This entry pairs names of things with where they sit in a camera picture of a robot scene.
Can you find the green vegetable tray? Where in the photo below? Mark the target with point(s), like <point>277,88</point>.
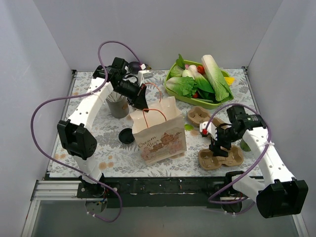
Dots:
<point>193,101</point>

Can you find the green leafy lettuce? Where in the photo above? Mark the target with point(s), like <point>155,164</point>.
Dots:
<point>182,86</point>

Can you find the brown pulp cup carrier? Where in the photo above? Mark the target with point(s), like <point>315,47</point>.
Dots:
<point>210,162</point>

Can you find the green paper coffee cup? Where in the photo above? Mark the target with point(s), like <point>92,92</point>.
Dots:
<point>244,146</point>

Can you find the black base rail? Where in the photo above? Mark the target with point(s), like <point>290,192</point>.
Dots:
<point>166,191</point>

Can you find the brown paper takeout bag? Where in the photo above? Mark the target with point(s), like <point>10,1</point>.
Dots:
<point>159,130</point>

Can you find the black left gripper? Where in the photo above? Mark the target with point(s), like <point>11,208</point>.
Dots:
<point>138,95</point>

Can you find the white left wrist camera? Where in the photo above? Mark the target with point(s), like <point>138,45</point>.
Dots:
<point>144,74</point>

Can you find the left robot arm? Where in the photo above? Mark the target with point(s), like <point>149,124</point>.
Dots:
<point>75,132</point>

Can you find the green onion bunch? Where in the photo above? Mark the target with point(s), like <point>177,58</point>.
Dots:
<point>188,127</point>

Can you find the aluminium frame rail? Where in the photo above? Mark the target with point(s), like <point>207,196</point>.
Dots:
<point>55,190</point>

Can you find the long napa cabbage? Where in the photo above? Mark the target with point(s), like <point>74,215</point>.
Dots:
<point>214,75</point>

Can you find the purple eggplant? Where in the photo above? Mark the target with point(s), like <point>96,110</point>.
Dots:
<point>135,67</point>

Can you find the grey cup of straws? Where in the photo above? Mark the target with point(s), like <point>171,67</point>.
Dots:
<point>118,105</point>

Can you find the yellow pepper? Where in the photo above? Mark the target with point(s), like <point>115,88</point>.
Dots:
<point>229,80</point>

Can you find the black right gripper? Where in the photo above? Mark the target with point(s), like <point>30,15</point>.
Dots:
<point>219,142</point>

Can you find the bok choy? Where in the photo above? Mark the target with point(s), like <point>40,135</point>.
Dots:
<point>202,82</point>

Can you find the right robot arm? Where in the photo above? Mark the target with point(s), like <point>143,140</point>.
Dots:
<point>268,182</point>

